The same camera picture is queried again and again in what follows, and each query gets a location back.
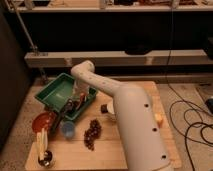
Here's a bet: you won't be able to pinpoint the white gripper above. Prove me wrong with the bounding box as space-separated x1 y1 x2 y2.
68 79 89 105

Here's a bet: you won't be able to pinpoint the orange red pepper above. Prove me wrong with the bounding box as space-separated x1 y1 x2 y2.
78 93 86 106

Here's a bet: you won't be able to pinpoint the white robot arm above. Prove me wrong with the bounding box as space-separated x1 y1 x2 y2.
71 60 174 171

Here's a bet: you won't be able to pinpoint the blue plastic cup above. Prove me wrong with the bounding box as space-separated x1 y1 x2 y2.
60 121 75 139

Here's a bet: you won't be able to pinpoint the white paper cup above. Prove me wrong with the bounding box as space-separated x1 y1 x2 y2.
107 101 116 121

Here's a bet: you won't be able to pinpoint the small metal cup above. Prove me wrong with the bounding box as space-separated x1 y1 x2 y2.
38 150 53 167

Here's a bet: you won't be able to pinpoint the green plastic tray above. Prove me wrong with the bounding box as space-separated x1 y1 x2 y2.
35 73 97 121

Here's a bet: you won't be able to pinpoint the small dark cube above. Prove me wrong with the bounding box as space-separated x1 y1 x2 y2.
100 104 108 113

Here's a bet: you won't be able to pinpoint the red bowl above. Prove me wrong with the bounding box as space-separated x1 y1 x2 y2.
32 112 56 133

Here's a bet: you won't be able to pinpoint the dark grape bunch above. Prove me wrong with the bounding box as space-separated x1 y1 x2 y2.
84 119 102 150

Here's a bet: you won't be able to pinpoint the dark object on shelf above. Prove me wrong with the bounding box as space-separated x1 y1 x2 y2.
125 43 152 55

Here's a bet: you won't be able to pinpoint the orange fruit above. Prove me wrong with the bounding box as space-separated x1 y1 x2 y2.
155 114 164 127

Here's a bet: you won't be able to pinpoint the white shelf rack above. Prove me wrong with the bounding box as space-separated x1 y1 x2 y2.
16 5 213 68

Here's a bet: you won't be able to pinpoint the metal spoon black handle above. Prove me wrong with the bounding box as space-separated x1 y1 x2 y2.
50 99 74 134

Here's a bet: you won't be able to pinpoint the black floor cables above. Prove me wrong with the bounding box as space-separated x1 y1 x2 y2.
166 6 213 171

